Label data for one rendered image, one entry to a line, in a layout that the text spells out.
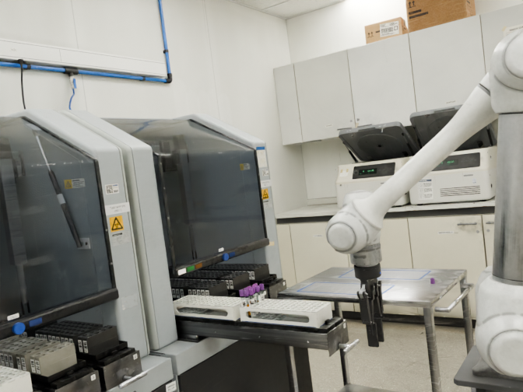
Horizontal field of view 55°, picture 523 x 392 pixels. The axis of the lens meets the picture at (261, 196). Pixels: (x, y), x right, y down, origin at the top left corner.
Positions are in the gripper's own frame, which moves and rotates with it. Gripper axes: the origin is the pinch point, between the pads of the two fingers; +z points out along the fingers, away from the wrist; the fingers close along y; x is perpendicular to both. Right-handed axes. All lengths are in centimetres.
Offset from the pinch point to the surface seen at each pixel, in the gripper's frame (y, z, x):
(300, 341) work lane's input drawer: 6.8, 1.9, -21.6
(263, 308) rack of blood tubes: 4.9, -7.0, -35.0
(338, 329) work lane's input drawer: -0.3, 0.0, -12.0
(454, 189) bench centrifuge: -231, -20, -30
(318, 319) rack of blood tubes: 4.3, -4.4, -15.6
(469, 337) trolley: -67, 24, 10
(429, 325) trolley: -24.7, 5.6, 7.9
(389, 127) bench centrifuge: -242, -71, -75
